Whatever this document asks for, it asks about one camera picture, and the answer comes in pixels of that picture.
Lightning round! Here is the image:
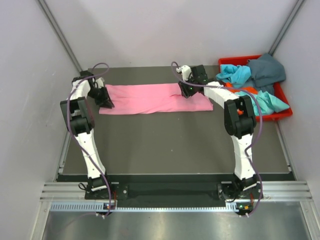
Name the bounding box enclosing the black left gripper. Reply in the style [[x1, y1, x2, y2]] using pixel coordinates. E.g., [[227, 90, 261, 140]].
[[87, 86, 114, 109]]

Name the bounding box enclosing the pink t shirt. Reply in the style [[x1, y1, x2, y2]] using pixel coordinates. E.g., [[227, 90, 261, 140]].
[[99, 83, 214, 115]]

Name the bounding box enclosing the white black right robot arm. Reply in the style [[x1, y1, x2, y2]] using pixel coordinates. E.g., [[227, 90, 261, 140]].
[[173, 65, 257, 202]]

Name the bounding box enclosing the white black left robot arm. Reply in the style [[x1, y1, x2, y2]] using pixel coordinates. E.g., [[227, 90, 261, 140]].
[[60, 70, 115, 200]]

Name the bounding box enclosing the light blue t shirt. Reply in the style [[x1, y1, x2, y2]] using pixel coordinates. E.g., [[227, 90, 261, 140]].
[[215, 64, 252, 88]]

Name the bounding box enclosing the red plastic bin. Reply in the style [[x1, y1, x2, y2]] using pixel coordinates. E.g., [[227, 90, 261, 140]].
[[217, 53, 293, 121]]

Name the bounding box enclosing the orange t shirt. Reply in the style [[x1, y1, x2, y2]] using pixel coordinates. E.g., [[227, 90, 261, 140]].
[[225, 82, 258, 95]]

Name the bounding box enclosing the grey blue t shirt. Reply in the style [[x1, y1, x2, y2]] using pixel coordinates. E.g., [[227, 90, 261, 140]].
[[246, 53, 287, 95]]

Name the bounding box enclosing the teal t shirt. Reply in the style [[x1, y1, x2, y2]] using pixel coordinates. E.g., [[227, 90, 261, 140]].
[[234, 89, 291, 117]]

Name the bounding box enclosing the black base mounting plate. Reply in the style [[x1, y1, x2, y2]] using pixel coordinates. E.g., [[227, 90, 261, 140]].
[[84, 182, 261, 200]]

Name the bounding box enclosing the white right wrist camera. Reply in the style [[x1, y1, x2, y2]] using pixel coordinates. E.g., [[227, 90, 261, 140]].
[[175, 65, 193, 82]]

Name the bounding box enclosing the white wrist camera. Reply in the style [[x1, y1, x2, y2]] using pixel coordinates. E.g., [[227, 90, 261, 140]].
[[175, 65, 193, 82], [95, 77, 105, 89]]

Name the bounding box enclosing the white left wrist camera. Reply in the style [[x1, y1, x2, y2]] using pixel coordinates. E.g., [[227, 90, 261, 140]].
[[95, 77, 105, 89]]

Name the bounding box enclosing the slotted cable duct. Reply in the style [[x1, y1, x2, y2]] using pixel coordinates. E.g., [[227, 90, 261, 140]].
[[50, 201, 249, 213]]

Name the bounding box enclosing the left aluminium corner post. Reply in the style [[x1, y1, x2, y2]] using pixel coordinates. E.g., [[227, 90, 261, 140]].
[[36, 0, 83, 73]]

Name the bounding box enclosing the aluminium corner post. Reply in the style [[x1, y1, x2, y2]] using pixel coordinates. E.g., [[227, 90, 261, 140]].
[[268, 0, 306, 56], [36, 0, 83, 73]]

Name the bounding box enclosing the aluminium frame rail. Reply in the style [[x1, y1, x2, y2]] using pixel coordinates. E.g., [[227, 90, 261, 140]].
[[40, 181, 313, 202]]

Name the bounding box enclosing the right aluminium corner post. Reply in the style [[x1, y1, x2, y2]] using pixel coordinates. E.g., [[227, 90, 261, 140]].
[[268, 0, 306, 56]]

